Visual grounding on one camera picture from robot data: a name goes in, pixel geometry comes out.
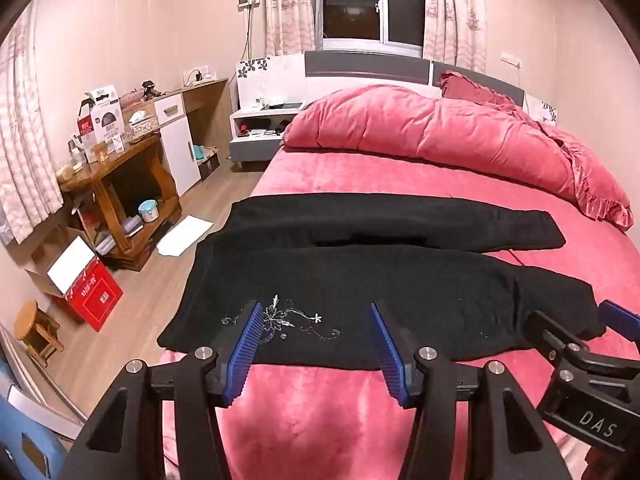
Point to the small teal pot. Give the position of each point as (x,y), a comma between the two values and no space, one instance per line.
(148,211)

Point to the pink duvet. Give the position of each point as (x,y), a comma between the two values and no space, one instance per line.
(425,130)

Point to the grey headboard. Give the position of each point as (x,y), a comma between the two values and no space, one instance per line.
(365,67)

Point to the black pants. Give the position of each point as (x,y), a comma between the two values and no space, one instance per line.
(400,280)

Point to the pink bed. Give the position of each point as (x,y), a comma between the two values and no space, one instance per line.
(320,410)

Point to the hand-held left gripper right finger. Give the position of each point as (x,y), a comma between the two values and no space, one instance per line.
(391,357)

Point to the open cardboard box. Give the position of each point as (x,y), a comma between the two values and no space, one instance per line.
(70,262)

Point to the wooden desk with white cabinet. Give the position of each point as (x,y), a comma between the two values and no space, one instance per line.
(177,145)

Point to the white power strip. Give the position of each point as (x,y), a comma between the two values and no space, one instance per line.
(197,76)

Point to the blue object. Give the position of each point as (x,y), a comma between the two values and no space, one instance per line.
(20,425)

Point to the white grey nightstand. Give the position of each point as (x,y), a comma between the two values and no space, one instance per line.
(260,150)
(542,109)

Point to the small wooden stool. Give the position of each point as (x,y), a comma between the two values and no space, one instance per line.
(35,317)

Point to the carved wooden side table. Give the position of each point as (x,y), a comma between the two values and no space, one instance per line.
(115,160)

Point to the white paper sheet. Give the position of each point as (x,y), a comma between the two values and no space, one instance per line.
(185,235)

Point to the patterned curtain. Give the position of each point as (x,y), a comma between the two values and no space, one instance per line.
(25,160)
(290,10)
(455,15)

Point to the white red product box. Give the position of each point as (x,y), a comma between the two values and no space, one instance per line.
(102,120)

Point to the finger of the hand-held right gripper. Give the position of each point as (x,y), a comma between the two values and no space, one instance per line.
(619,314)
(547,332)

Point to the teal bag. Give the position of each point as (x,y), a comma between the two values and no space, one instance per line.
(201,154)

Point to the window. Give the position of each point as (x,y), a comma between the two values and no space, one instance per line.
(350,10)

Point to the pink ruffled pillow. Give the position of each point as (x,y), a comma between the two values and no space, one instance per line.
(465,87)

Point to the tissue box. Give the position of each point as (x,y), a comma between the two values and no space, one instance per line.
(141,125)

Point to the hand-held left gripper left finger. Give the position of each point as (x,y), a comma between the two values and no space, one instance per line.
(243,355)

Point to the wall outlet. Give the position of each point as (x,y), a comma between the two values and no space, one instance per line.
(249,1)
(511,58)

